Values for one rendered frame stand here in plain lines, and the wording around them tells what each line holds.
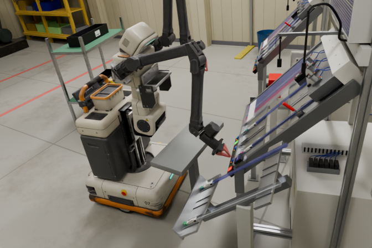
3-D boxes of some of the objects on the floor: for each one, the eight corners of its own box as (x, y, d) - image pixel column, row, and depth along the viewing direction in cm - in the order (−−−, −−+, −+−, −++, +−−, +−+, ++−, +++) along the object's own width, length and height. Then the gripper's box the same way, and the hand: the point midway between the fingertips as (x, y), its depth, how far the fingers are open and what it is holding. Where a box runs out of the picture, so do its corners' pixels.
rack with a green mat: (75, 126, 357) (43, 39, 303) (111, 93, 431) (91, 17, 378) (107, 129, 343) (80, 37, 289) (139, 94, 417) (122, 16, 364)
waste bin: (280, 52, 499) (281, 27, 478) (277, 59, 472) (278, 32, 451) (258, 52, 514) (258, 27, 493) (254, 58, 487) (254, 32, 466)
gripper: (207, 138, 167) (228, 154, 168) (202, 148, 158) (225, 165, 160) (214, 131, 163) (235, 148, 164) (210, 141, 155) (232, 159, 156)
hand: (229, 155), depth 162 cm, fingers closed
